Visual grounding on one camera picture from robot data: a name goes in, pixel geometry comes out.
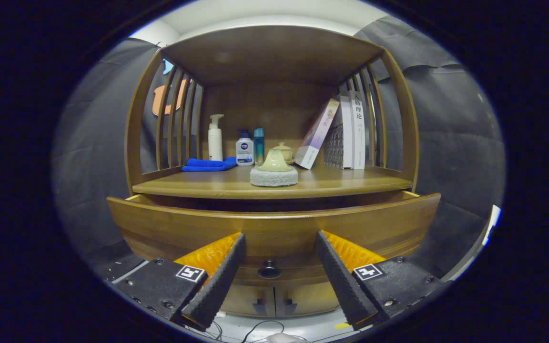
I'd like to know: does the wooden countertop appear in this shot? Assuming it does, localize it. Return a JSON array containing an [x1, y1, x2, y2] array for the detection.
[[132, 164, 413, 200]]

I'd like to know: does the wooden drawer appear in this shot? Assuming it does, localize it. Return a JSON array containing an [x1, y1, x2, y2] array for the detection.
[[107, 190, 442, 289]]

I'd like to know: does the white appliance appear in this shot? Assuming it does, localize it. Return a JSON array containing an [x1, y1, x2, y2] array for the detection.
[[446, 205, 502, 282]]

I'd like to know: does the beige lidded teacup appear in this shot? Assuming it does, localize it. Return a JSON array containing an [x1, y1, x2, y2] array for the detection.
[[272, 142, 295, 165]]

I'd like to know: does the wooden cabinet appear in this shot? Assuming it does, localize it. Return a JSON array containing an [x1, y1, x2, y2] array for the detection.
[[107, 25, 442, 319]]

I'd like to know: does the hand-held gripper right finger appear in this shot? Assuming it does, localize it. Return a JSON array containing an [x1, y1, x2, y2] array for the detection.
[[315, 230, 449, 332]]

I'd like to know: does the black drawer knob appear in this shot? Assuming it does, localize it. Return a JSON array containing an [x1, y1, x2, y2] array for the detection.
[[257, 260, 283, 280]]

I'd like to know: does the white pump bottle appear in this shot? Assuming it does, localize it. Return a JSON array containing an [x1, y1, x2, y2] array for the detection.
[[208, 114, 224, 161]]

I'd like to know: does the blue folded cloth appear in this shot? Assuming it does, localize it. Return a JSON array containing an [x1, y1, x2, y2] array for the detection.
[[182, 157, 238, 172]]

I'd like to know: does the white lotion bottle blue cap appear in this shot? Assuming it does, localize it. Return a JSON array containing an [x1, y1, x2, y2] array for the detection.
[[235, 129, 255, 166]]

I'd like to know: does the patterned cover book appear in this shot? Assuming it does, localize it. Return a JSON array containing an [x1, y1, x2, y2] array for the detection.
[[324, 95, 354, 169]]

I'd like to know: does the green handled scrub brush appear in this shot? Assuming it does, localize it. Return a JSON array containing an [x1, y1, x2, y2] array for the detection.
[[250, 149, 299, 187]]

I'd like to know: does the white book black lettering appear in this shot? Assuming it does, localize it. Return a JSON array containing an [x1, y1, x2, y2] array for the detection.
[[349, 90, 366, 170]]

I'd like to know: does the wooden cabinet door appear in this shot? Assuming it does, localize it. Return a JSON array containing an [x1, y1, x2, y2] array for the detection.
[[220, 284, 275, 317], [275, 281, 341, 316]]

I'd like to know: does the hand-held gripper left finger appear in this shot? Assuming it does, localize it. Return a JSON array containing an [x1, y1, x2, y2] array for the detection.
[[112, 232, 247, 332]]

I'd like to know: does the purple white book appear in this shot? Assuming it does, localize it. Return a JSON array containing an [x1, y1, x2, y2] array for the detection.
[[295, 99, 340, 170]]

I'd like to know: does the teal slim bottle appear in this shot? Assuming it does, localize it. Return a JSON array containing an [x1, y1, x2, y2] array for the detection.
[[254, 127, 265, 165]]

